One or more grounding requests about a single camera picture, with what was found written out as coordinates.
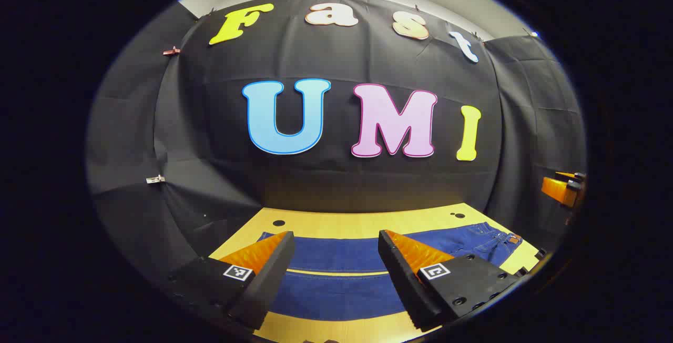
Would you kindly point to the black backdrop cloth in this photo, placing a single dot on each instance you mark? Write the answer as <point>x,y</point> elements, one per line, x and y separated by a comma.
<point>210,122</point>

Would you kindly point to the white clip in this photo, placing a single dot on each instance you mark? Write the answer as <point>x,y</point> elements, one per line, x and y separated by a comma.
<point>155,179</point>

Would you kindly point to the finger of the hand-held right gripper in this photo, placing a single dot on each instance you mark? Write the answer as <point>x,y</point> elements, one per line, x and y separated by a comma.
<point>558,188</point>

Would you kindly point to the pink clip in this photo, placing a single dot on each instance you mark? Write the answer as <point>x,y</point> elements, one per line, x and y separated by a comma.
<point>171,51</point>

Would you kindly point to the blue denim jeans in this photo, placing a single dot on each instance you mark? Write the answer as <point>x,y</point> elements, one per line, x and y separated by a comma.
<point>336,295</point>

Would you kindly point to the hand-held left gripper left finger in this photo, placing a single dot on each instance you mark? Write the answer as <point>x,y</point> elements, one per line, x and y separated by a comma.
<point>273,274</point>

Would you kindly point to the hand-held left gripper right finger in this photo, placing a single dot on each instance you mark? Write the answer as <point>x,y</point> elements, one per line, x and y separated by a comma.
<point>402,280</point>

